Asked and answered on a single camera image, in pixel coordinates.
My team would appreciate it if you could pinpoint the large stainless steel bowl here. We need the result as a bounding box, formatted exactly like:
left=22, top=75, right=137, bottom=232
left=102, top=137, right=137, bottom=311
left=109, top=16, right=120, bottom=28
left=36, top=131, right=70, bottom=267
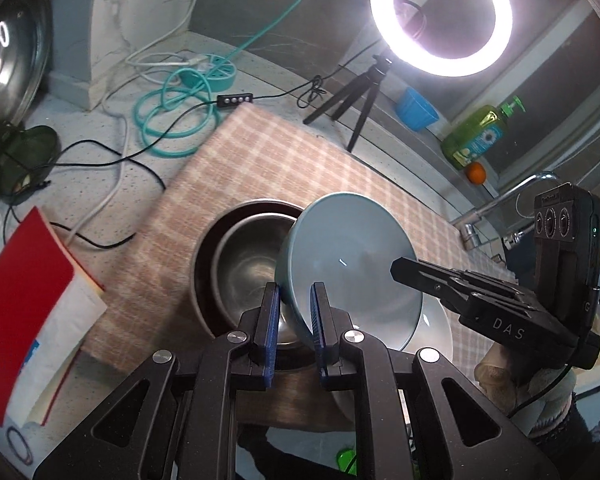
left=190, top=198, right=302, bottom=337

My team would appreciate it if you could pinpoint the small stainless steel bowl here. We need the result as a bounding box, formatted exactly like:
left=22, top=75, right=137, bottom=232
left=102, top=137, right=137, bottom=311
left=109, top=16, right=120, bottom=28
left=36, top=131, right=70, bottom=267
left=211, top=212, right=296, bottom=327

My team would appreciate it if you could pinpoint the pale blue ceramic bowl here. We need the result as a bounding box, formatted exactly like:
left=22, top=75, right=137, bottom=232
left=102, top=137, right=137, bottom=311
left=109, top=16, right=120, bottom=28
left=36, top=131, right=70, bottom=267
left=275, top=192, right=422, bottom=350

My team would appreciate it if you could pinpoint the white knit gloved hand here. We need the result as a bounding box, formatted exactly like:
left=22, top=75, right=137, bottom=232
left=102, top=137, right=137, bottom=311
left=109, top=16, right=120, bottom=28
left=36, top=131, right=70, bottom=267
left=474, top=344, right=593, bottom=445

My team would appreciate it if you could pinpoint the chrome sink faucet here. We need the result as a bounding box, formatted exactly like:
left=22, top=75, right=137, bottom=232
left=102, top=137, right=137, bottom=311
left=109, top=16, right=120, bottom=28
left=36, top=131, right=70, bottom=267
left=450, top=171, right=560, bottom=252

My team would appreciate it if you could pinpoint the small orange fruit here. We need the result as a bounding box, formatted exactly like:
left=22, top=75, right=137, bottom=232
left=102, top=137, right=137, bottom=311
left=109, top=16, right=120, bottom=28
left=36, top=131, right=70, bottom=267
left=465, top=162, right=486, bottom=185

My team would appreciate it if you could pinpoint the pink plaid cloth mat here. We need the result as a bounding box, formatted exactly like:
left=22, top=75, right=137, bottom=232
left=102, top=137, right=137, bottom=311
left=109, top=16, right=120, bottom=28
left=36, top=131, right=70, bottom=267
left=83, top=104, right=512, bottom=374

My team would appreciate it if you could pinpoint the green dish soap bottle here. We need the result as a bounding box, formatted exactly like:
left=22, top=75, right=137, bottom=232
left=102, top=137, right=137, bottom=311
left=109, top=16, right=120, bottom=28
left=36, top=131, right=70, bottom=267
left=441, top=96, right=526, bottom=170

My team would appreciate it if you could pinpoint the blue plastic cup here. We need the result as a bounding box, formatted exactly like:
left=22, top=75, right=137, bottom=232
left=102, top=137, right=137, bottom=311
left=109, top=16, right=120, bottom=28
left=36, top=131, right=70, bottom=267
left=394, top=88, right=439, bottom=131

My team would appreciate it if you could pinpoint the red white book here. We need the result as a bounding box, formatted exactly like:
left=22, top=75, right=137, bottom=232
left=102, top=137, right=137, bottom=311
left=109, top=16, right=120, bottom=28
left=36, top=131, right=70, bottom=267
left=0, top=207, right=107, bottom=427

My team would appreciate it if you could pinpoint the black inline light controller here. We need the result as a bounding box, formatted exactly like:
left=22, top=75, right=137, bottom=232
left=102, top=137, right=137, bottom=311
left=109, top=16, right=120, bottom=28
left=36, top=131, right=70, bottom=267
left=215, top=92, right=253, bottom=108

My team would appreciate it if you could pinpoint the black mini tripod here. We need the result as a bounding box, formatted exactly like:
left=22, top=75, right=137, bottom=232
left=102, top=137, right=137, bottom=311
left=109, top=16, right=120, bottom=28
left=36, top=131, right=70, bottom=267
left=303, top=47, right=393, bottom=153

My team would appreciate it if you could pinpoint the teal round power strip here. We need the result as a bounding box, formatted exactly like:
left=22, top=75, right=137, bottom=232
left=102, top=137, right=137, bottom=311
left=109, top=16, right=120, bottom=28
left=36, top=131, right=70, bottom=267
left=178, top=53, right=237, bottom=93

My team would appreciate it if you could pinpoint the dark green object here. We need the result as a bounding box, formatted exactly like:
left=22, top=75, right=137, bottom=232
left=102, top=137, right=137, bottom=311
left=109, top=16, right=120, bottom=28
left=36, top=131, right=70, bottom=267
left=0, top=122, right=61, bottom=205

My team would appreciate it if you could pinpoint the steel pot lid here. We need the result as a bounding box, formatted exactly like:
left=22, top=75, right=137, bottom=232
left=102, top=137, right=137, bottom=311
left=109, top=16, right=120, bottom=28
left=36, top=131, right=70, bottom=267
left=0, top=0, right=52, bottom=127

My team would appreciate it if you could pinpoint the black camera box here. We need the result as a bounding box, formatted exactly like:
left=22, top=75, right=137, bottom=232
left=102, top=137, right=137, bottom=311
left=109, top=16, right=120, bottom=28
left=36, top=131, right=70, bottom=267
left=534, top=183, right=600, bottom=336

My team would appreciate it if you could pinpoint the black power cable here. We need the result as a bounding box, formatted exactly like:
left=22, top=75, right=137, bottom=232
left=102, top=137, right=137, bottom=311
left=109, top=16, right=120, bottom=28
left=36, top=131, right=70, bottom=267
left=0, top=39, right=382, bottom=250

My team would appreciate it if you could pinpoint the teal coiled cable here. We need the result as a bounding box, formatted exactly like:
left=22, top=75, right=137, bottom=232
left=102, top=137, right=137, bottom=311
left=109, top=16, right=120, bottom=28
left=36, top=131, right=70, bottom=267
left=132, top=0, right=342, bottom=158

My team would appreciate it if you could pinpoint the white power cable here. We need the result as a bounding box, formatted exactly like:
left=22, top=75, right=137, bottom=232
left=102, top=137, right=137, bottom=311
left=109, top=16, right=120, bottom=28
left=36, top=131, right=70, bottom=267
left=64, top=0, right=211, bottom=246

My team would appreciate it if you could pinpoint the white ring light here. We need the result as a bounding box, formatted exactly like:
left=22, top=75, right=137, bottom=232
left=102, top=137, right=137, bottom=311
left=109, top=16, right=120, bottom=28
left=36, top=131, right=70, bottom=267
left=370, top=0, right=513, bottom=78

